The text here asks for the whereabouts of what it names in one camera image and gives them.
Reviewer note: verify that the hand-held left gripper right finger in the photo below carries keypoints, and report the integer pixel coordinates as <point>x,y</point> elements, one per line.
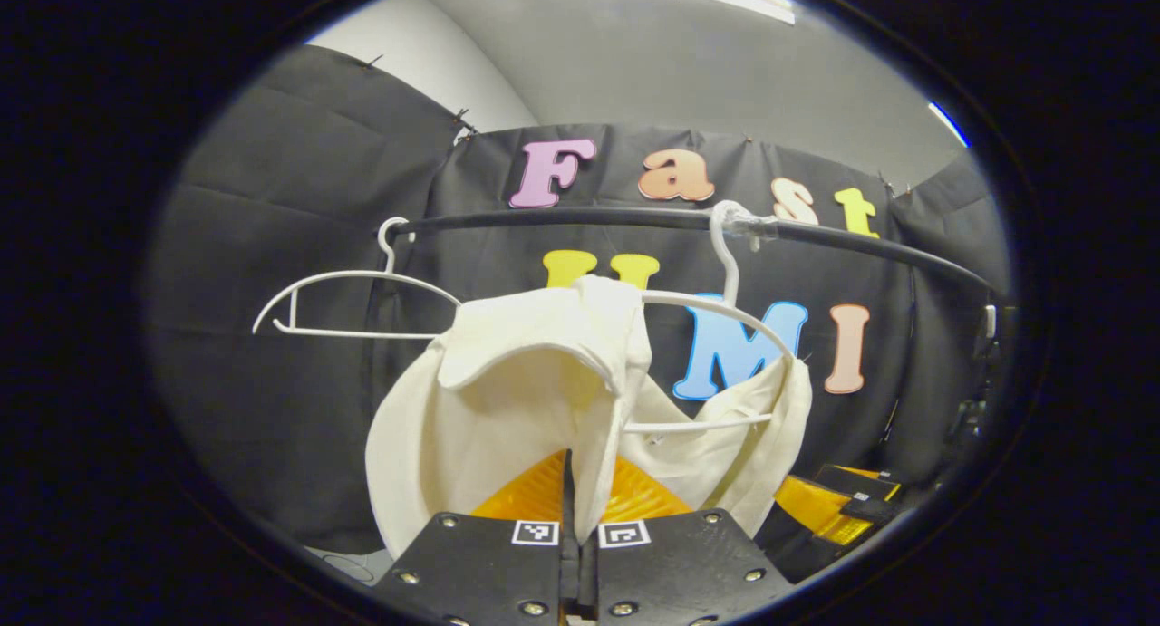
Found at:
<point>689,563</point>

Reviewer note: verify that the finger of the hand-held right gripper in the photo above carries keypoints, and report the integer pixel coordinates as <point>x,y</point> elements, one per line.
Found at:
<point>825,508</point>

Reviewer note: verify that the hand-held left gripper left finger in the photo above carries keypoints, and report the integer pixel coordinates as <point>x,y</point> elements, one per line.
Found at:
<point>568,495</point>

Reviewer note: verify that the cream shirt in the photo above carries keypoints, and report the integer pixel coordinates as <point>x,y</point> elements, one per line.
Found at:
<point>507,399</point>

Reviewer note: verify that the white hanger with taped hook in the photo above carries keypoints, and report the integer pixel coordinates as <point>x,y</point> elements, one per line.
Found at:
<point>698,422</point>

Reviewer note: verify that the white plastic hanger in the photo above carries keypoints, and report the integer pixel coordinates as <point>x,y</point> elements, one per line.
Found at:
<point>362,333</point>

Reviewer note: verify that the black metal clothes rack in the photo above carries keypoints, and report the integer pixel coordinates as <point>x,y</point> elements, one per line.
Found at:
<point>589,218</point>

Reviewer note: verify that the clear tape wrap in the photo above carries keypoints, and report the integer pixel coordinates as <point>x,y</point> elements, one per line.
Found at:
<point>748,223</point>

